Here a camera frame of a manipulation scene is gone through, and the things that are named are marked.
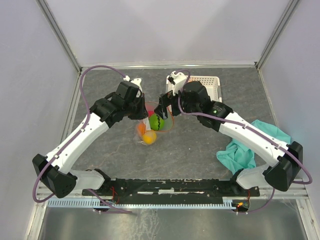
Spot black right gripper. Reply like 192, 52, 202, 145
154, 83, 200, 121

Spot red toy apple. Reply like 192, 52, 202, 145
147, 110, 155, 117

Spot green toy watermelon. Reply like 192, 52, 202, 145
149, 113, 165, 131

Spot toy orange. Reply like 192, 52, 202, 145
137, 122, 146, 136

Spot yellow toy lemon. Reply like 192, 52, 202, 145
141, 131, 157, 145

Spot white perforated plastic basket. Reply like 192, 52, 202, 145
166, 75, 222, 102

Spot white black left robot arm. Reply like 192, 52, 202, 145
32, 78, 148, 198

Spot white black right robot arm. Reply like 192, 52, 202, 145
154, 78, 303, 196

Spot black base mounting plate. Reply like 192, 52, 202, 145
94, 178, 260, 207

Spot teal cloth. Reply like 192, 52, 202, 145
216, 119, 292, 175

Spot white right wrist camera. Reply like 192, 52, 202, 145
166, 72, 190, 96

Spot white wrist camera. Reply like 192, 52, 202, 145
123, 75, 143, 98
166, 72, 190, 96

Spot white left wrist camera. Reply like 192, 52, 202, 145
123, 75, 143, 98

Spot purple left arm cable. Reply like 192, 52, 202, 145
32, 65, 133, 215

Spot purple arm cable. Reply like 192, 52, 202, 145
32, 65, 133, 215
174, 69, 313, 215

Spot light blue cable duct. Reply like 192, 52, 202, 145
46, 197, 241, 208

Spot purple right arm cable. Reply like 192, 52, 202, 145
174, 69, 313, 215

